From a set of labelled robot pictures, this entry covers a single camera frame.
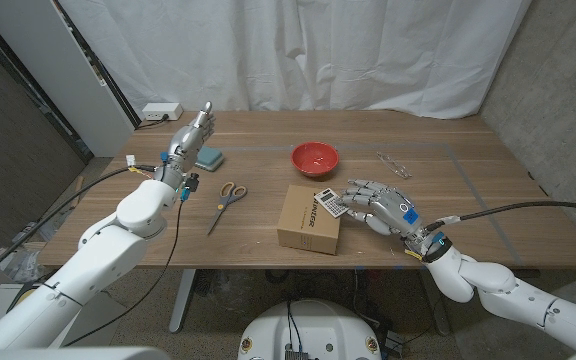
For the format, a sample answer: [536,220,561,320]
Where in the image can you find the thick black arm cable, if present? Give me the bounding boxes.
[425,200,576,232]
[0,164,162,291]

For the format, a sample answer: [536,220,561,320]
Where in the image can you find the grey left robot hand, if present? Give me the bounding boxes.
[153,101,216,191]

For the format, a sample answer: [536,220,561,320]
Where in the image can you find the brown cardboard box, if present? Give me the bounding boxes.
[276,184,343,256]

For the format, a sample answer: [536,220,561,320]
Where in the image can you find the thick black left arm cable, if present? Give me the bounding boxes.
[0,164,162,291]

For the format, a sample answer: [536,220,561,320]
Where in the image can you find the white curtain backdrop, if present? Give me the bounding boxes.
[57,0,534,120]

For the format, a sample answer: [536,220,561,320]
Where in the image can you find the white cabinet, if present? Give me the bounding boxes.
[0,0,142,159]

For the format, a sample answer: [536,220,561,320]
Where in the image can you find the white pocket calculator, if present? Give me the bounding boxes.
[313,187,352,220]

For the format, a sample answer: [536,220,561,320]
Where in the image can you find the red bowl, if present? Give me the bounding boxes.
[290,141,341,178]

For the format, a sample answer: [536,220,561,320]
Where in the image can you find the grey table leg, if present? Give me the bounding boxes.
[168,268,197,334]
[417,269,452,336]

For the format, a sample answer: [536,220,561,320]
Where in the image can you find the scissors with tan handles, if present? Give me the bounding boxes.
[206,181,248,237]

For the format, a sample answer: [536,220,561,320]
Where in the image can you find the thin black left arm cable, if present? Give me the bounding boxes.
[62,197,185,348]

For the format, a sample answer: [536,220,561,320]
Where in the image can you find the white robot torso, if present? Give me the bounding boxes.
[237,298,383,360]

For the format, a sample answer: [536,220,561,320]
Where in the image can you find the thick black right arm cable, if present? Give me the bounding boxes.
[425,200,576,232]

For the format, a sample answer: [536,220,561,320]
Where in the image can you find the teal sponge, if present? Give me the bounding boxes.
[193,145,225,173]

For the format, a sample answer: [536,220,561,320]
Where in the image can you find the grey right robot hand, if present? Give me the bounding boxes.
[340,178,452,261]

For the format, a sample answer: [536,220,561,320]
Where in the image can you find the clear plastic glasses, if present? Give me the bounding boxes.
[376,151,413,180]

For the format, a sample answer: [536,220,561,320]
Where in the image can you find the white power strip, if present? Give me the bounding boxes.
[141,102,185,122]

